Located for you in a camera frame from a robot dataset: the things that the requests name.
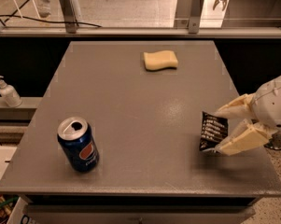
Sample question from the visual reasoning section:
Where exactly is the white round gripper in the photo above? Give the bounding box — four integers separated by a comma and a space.
214, 76, 281, 156

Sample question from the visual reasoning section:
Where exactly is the black rxbar chocolate wrapper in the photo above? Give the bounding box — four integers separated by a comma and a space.
199, 112, 229, 151

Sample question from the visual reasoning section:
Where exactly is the metal railing beam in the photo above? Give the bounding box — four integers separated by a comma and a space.
0, 27, 281, 39

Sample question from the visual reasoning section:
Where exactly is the grey table cabinet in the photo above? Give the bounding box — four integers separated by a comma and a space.
0, 41, 281, 224

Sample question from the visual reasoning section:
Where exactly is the yellow sponge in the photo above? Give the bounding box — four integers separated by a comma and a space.
143, 50, 178, 71

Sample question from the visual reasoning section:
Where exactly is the blue pepsi can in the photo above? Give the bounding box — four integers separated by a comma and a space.
57, 117, 99, 173

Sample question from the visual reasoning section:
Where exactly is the white pump lotion bottle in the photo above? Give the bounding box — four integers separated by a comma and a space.
0, 76, 22, 107

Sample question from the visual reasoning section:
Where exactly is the black cable right floor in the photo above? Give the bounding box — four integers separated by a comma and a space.
264, 135, 281, 151

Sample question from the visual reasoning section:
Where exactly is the right metal rail bracket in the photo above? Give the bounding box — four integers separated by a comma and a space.
188, 0, 204, 34

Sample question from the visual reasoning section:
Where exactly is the metal rail bracket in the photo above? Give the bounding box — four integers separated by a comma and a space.
188, 0, 204, 34
59, 0, 77, 34

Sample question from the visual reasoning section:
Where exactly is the left metal rail bracket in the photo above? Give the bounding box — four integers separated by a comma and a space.
59, 0, 77, 34

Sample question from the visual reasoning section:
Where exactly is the black cable on floor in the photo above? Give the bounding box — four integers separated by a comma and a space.
0, 0, 103, 29

